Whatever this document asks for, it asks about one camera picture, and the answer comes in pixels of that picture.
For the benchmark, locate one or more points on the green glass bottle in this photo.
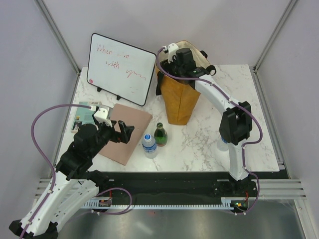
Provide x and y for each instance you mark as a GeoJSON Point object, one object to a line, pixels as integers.
{"type": "Point", "coordinates": [160, 135]}

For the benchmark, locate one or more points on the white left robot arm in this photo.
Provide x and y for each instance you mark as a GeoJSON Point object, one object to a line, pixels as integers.
{"type": "Point", "coordinates": [72, 184]}

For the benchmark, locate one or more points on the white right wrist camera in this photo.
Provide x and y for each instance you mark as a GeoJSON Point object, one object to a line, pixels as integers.
{"type": "Point", "coordinates": [171, 51]}

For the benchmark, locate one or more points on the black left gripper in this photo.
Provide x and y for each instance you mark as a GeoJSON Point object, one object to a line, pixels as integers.
{"type": "Point", "coordinates": [118, 136]}

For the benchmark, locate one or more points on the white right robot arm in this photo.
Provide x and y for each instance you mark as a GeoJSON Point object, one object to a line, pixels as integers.
{"type": "Point", "coordinates": [236, 122]}

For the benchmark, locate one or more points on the clear water bottle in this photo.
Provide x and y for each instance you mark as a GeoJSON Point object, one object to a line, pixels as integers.
{"type": "Point", "coordinates": [222, 145]}
{"type": "Point", "coordinates": [150, 146]}

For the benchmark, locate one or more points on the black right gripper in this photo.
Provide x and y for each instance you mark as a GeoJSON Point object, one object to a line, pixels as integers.
{"type": "Point", "coordinates": [166, 66]}

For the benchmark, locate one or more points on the teal booklet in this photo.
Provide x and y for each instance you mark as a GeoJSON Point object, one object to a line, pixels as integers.
{"type": "Point", "coordinates": [83, 115]}

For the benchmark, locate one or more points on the white cable duct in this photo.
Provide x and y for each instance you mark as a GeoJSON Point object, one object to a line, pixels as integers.
{"type": "Point", "coordinates": [99, 204]}

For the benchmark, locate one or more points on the yellow canvas tote bag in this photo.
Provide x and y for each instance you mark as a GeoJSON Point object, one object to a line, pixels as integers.
{"type": "Point", "coordinates": [178, 93]}

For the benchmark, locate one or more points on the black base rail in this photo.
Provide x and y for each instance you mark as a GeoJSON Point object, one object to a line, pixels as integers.
{"type": "Point", "coordinates": [178, 188]}

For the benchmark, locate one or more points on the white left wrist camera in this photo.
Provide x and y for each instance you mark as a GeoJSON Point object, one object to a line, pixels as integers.
{"type": "Point", "coordinates": [101, 114]}

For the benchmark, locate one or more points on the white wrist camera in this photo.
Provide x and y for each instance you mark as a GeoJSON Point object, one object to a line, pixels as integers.
{"type": "Point", "coordinates": [101, 114]}
{"type": "Point", "coordinates": [171, 51]}

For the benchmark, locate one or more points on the small whiteboard with writing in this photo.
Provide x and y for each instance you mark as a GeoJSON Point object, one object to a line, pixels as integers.
{"type": "Point", "coordinates": [120, 69]}

